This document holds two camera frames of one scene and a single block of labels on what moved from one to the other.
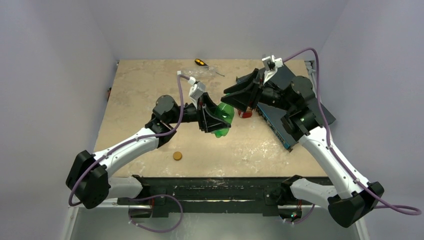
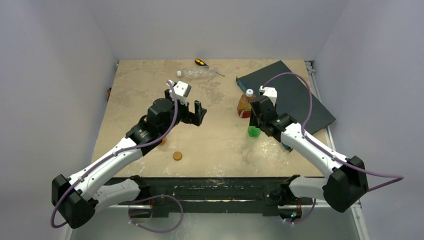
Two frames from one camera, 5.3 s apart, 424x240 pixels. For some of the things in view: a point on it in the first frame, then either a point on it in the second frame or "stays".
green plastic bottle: [226, 111] → [253, 131]
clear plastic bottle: [197, 72] stays
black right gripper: [259, 88] → [257, 112]
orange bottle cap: [177, 155] stays
